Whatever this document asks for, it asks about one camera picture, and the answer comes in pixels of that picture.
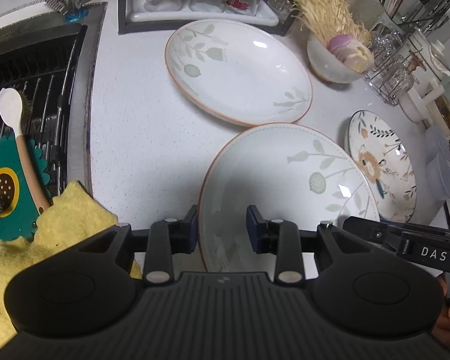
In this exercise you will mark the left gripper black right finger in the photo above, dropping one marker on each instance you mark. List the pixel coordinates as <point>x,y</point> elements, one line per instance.
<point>281,238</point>

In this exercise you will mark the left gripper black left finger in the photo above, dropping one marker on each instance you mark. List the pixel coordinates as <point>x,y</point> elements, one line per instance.
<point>166,238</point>

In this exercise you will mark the leaf pattern plate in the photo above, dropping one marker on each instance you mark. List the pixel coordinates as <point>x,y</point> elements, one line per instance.
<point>288,172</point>
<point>238,73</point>

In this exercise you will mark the translucent plastic bowl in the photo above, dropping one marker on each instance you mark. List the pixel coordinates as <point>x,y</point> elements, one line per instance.
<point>438,178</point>
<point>436,143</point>

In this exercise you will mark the floral pattern plate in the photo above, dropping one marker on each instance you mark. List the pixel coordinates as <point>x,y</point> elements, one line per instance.
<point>385,163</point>

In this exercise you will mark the yellow cleaning cloth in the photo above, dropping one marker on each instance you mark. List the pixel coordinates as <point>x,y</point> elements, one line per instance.
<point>73,217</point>

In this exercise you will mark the teal sunflower sink mat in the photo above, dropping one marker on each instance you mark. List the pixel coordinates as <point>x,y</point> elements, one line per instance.
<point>19,214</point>

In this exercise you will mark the white electric cooking pot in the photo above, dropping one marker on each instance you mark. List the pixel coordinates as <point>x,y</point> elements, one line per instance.
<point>428,67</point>

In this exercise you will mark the bowl with enoki and onion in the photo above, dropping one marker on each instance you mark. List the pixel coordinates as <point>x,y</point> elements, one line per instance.
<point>337,47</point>

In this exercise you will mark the black sink drying rack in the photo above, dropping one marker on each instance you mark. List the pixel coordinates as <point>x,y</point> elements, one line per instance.
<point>44,72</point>

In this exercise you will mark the hanging utensil rack with scissors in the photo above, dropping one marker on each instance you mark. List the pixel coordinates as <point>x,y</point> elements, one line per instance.
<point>427,16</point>

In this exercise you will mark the wire glass holder with glasses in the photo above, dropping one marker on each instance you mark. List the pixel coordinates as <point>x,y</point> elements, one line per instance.
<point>393,72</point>

